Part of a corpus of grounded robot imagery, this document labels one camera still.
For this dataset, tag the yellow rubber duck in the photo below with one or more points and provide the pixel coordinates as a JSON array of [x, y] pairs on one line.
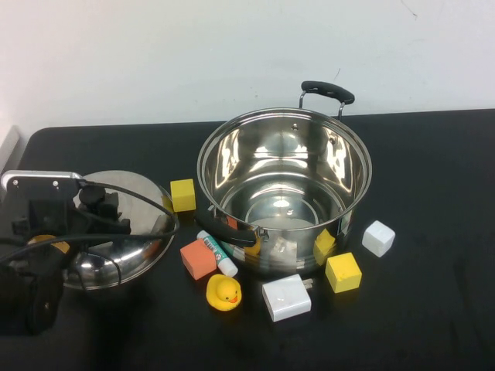
[[223, 293]]

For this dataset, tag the steel lid with black knob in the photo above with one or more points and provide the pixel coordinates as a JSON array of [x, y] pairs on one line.
[[127, 263]]

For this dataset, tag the white foam cube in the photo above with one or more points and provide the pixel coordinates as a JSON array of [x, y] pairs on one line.
[[378, 239]]

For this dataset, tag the yellow foam cube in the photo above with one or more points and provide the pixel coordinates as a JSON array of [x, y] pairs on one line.
[[343, 273], [183, 195]]

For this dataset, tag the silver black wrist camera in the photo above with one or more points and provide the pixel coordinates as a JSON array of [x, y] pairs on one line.
[[38, 183]]

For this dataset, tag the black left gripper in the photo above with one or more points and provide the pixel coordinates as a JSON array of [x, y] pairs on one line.
[[46, 216]]

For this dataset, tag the grey wall trunking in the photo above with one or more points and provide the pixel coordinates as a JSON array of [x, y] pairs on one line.
[[7, 150]]

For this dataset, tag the white glue stick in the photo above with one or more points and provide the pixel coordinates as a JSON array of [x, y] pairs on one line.
[[220, 255]]

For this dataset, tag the orange foam cube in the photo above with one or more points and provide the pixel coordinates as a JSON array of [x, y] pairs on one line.
[[198, 259]]

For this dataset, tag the white plug charger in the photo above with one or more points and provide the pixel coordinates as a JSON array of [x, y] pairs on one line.
[[286, 299]]

